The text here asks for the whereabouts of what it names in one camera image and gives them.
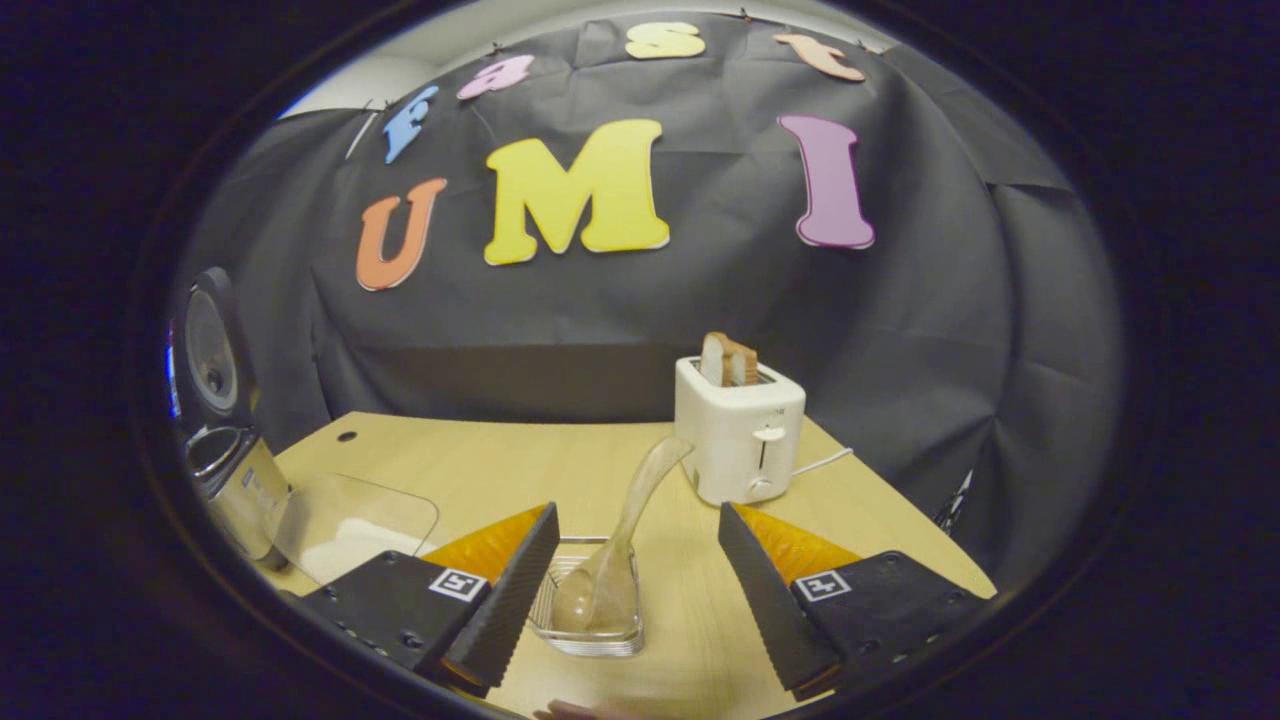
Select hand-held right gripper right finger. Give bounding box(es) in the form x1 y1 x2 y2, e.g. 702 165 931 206
718 503 996 701

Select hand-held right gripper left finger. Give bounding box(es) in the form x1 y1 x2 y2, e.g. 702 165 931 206
300 503 561 699

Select wooden spoon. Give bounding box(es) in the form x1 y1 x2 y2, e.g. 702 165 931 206
552 437 694 634

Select silver black rice cooker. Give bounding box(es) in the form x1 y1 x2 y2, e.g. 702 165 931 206
168 265 293 573

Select clear plastic rice container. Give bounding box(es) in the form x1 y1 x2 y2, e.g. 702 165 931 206
268 472 441 586

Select white toaster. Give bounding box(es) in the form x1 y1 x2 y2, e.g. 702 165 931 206
674 355 807 507

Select brown toast slice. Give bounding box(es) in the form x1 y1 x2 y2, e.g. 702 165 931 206
700 332 759 388

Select black backdrop cloth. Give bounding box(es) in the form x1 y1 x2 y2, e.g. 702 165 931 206
175 10 1126 601

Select white toaster cable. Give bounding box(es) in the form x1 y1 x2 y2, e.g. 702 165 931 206
790 447 854 477

